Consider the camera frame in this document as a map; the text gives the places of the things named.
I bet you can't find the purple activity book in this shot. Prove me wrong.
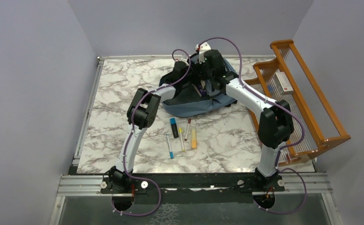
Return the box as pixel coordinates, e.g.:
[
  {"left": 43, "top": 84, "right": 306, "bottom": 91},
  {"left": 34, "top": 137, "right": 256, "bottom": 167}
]
[{"left": 194, "top": 83, "right": 207, "bottom": 97}]

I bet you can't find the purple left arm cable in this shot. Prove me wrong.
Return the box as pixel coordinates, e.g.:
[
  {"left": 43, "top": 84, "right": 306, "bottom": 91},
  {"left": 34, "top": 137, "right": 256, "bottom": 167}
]
[{"left": 112, "top": 48, "right": 192, "bottom": 218}]

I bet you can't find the yellow capped white pen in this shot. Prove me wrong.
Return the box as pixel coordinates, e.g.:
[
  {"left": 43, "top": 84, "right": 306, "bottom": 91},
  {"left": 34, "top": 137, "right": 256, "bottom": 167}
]
[{"left": 178, "top": 127, "right": 185, "bottom": 152}]

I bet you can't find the blue capped white pen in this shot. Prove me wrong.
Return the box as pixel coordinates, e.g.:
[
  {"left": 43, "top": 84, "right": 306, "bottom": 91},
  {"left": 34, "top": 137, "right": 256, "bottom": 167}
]
[{"left": 166, "top": 134, "right": 174, "bottom": 159}]

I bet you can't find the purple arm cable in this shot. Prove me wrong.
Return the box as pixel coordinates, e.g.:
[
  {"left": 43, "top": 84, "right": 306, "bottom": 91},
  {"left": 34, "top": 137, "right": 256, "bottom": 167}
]
[
  {"left": 112, "top": 48, "right": 192, "bottom": 218},
  {"left": 197, "top": 37, "right": 308, "bottom": 216}
]

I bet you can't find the red capped white pen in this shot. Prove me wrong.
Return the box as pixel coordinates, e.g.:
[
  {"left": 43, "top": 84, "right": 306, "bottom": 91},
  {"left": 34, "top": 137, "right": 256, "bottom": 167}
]
[{"left": 184, "top": 118, "right": 191, "bottom": 141}]

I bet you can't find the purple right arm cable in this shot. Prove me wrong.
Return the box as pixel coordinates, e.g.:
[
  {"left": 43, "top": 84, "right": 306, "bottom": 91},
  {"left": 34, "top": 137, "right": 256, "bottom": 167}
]
[{"left": 197, "top": 37, "right": 308, "bottom": 216}]

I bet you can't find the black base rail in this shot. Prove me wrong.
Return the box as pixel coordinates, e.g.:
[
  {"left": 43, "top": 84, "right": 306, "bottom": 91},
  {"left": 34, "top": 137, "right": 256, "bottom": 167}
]
[{"left": 68, "top": 166, "right": 285, "bottom": 206}]

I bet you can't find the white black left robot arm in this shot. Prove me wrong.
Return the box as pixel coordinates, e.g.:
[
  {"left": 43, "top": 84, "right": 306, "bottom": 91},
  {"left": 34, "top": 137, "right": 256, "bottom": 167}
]
[{"left": 108, "top": 60, "right": 192, "bottom": 193}]

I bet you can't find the wooden wire rack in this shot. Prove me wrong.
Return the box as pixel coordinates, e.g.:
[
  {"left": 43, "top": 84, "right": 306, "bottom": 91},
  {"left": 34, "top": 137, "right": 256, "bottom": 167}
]
[{"left": 246, "top": 39, "right": 351, "bottom": 166}]

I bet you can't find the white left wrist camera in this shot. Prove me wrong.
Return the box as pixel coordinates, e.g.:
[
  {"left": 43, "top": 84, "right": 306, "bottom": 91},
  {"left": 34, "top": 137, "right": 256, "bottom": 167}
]
[{"left": 175, "top": 54, "right": 190, "bottom": 65}]

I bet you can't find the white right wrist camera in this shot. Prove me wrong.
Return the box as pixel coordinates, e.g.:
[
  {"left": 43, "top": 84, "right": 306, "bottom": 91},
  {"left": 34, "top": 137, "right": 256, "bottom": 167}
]
[{"left": 195, "top": 42, "right": 211, "bottom": 64}]

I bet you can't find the blue student backpack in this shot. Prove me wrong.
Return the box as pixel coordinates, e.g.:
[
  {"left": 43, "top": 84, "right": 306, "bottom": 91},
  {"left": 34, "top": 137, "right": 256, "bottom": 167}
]
[{"left": 162, "top": 53, "right": 237, "bottom": 118}]

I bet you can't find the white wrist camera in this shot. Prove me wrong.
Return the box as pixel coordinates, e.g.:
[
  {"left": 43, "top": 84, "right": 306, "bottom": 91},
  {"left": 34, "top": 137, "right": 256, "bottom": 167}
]
[
  {"left": 195, "top": 42, "right": 211, "bottom": 64},
  {"left": 175, "top": 54, "right": 190, "bottom": 65}
]

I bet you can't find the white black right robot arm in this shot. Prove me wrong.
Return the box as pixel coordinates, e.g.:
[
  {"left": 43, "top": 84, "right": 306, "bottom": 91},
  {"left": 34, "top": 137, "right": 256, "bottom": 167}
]
[{"left": 195, "top": 47, "right": 294, "bottom": 191}]

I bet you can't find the orange highlighter marker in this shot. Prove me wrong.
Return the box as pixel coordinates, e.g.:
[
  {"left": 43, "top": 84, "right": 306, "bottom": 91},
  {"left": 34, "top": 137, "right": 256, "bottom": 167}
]
[{"left": 190, "top": 126, "right": 197, "bottom": 149}]

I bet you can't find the white red small box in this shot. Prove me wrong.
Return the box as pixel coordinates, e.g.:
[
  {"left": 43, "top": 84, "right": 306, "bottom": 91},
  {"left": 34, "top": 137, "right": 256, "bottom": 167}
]
[{"left": 273, "top": 72, "right": 294, "bottom": 95}]

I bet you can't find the black blue highlighter marker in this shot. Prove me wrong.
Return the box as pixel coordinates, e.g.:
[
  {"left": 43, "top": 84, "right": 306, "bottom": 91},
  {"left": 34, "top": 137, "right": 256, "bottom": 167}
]
[{"left": 170, "top": 118, "right": 179, "bottom": 138}]

